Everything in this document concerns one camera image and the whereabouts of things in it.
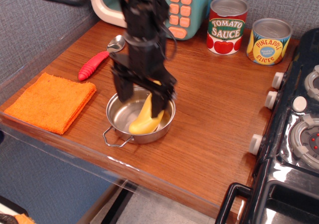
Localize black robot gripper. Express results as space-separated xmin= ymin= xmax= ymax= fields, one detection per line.
xmin=110 ymin=38 xmax=176 ymax=118

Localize yellow toy banana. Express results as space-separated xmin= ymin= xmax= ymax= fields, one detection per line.
xmin=129 ymin=93 xmax=164 ymax=135

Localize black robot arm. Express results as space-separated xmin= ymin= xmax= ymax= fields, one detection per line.
xmin=111 ymin=0 xmax=176 ymax=117

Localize orange folded cloth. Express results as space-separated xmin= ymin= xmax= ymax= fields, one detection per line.
xmin=4 ymin=73 xmax=97 ymax=135

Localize teal toy microwave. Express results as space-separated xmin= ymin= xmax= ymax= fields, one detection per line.
xmin=91 ymin=0 xmax=212 ymax=40

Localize tomato sauce can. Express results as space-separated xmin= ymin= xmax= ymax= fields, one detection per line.
xmin=206 ymin=0 xmax=249 ymax=55

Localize white stove knob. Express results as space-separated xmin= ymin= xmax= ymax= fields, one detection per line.
xmin=264 ymin=91 xmax=278 ymax=110
xmin=249 ymin=134 xmax=263 ymax=155
xmin=272 ymin=72 xmax=285 ymax=90

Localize clear acrylic table guard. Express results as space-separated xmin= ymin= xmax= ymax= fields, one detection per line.
xmin=2 ymin=22 xmax=219 ymax=218

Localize pineapple slices can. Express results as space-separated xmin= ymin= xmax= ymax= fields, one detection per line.
xmin=246 ymin=18 xmax=293 ymax=66

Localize black toy stove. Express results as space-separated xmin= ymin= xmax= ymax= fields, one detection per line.
xmin=214 ymin=27 xmax=319 ymax=224

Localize orange object at corner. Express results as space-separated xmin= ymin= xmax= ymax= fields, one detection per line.
xmin=13 ymin=214 xmax=35 ymax=224

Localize red handled metal spoon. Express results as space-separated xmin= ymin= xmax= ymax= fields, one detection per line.
xmin=78 ymin=35 xmax=125 ymax=81

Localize black oven door handle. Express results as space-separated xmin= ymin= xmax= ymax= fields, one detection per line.
xmin=215 ymin=182 xmax=252 ymax=224

